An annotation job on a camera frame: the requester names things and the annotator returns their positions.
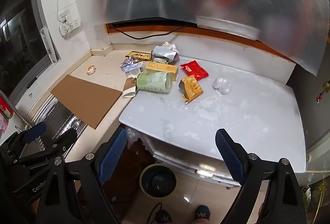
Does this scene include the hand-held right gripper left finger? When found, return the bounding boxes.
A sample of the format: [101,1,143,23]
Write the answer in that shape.
[37,127,128,224]

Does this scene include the steel sink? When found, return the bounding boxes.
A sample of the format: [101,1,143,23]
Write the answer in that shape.
[31,97,88,160]

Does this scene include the steel faucet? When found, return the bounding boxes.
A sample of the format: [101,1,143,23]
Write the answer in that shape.
[5,97,35,134]

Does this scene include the red pink package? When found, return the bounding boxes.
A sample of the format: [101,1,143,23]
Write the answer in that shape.
[0,96,16,134]

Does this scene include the hanging clear plastic bag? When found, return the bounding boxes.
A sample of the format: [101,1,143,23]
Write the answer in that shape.
[126,128,141,149]

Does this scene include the yellow red box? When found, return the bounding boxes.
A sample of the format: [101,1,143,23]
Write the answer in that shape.
[125,51,152,62]

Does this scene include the orange wooden ledge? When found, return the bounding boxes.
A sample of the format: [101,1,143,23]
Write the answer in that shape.
[104,21,297,64]

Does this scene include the hanging red bead ornament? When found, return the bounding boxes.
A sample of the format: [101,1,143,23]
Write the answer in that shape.
[316,79,330,106]

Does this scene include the cream rimmed dark trash bin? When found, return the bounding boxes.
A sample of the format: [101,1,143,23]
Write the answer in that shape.
[139,163,177,199]

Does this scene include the brown cardboard sheet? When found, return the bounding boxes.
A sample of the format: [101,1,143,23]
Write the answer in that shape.
[50,76,124,129]

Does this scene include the silver foil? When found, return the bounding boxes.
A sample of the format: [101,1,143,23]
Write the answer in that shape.
[119,56,141,71]

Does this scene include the blue patterned slipper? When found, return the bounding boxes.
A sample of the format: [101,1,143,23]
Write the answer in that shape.
[194,205,211,220]
[155,210,173,224]

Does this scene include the brown white paper bag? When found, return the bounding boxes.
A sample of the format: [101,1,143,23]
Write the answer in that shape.
[122,77,137,98]

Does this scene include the yellow carton box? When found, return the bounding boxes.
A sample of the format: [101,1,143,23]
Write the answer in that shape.
[144,61,179,81]

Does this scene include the thick black cable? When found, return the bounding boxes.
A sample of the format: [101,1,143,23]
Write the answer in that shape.
[111,21,197,40]

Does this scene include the orange yellow snack packet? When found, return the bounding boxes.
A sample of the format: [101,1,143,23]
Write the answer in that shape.
[178,75,204,105]

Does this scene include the window with metal frame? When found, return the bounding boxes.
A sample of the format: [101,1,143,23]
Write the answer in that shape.
[0,0,62,106]

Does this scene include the blue white carton box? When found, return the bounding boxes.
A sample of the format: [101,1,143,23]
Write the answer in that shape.
[124,62,145,78]

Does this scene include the clear plastic wrap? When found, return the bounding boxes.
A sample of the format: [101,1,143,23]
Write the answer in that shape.
[212,76,232,95]

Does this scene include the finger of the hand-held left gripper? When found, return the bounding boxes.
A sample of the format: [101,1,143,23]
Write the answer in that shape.
[13,130,78,166]
[0,122,47,156]

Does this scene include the thin black cord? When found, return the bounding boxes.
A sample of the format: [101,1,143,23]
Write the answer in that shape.
[150,202,163,219]

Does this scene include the pale green round pouch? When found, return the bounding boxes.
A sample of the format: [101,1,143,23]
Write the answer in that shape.
[136,72,173,94]

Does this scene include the white wall power strip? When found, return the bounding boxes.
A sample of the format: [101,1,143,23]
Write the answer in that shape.
[57,9,81,36]

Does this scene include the red snack packet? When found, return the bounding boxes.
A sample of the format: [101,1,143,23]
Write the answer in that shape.
[180,61,209,81]

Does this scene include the silver tissue box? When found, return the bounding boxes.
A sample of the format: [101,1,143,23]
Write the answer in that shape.
[151,45,179,63]

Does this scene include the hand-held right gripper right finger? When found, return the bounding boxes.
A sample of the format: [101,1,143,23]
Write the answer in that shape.
[215,128,307,224]

